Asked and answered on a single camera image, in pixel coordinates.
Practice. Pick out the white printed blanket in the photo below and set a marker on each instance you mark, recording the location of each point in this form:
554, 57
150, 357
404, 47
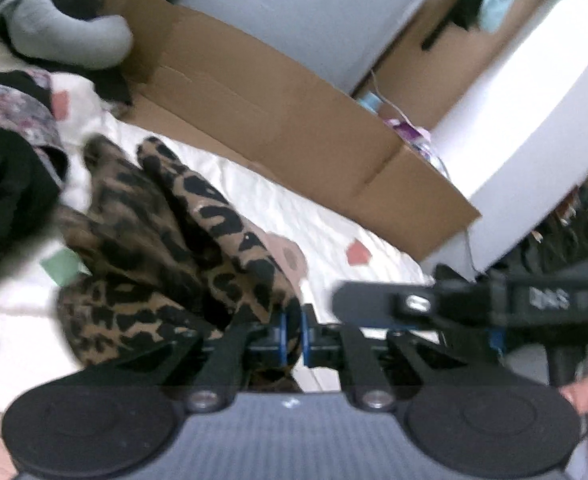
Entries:
299, 210

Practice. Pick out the leopard print skirt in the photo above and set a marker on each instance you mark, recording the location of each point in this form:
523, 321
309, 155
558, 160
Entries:
139, 240

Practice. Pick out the black hanging cloth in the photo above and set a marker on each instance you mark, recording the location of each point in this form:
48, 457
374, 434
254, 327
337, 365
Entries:
453, 15

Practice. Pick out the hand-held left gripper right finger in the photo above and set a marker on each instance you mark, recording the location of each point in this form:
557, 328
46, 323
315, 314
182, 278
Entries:
306, 338

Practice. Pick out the grey neck pillow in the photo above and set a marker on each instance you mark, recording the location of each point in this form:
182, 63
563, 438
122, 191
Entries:
74, 35

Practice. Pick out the dark clothes pile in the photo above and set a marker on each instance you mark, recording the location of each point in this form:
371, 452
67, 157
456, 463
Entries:
553, 240

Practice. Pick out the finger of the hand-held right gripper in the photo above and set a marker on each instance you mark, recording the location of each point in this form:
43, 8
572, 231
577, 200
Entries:
368, 305

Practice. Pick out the flattened cardboard box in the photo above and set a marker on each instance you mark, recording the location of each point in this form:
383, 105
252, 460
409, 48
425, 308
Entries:
274, 110

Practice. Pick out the purple and white packet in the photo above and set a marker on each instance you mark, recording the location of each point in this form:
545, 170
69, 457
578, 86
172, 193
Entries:
403, 130

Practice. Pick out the black floral garment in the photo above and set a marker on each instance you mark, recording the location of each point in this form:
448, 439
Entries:
4, 170

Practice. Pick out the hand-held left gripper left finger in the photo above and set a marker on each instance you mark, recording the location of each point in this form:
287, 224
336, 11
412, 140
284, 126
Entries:
281, 338

